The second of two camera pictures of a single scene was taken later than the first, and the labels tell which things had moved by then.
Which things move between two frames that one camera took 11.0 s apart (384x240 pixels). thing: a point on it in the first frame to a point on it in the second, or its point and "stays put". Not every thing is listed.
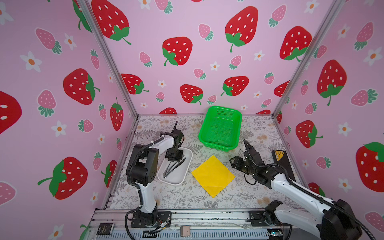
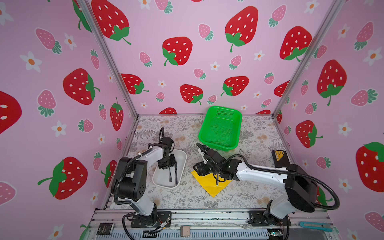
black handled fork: (181, 159) to (202, 154)
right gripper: (236, 162) to (199, 168)
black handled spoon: (165, 172) to (170, 178)
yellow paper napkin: (213, 176) stays put
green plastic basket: (221, 128) stays put
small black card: (105, 228) stays put
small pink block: (185, 231) stays put
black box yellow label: (281, 157) stays put
